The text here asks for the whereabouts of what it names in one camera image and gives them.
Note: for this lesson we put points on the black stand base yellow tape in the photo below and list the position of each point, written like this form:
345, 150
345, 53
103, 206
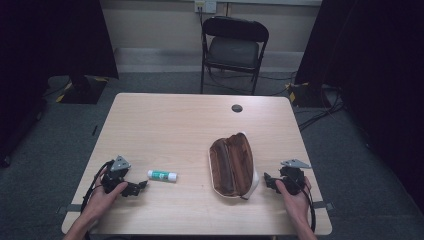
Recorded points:
308, 95

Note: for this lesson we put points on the black folding chair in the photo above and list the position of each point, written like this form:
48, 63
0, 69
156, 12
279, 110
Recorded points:
233, 53

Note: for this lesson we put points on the grey table side bracket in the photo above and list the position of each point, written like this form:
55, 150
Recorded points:
68, 208
323, 205

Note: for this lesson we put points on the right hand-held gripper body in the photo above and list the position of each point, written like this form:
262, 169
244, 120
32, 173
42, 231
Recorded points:
293, 178

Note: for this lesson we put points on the person's right hand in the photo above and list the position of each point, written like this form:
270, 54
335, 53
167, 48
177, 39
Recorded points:
295, 203

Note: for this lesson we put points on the person's left hand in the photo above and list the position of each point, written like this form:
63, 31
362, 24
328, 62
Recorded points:
101, 201

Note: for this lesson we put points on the white green glue stick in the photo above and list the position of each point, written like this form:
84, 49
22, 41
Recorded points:
162, 175

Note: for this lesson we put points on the brown pencil case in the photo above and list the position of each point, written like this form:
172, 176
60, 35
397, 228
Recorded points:
231, 166

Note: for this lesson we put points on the white wall socket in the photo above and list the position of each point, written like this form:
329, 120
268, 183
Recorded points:
205, 6

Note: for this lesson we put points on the small black floor item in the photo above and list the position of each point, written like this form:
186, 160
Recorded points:
95, 130

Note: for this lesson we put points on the dark curtain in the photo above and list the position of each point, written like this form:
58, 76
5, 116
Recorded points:
40, 50
376, 83

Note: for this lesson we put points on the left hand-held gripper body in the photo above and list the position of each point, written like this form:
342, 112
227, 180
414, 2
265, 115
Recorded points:
115, 175

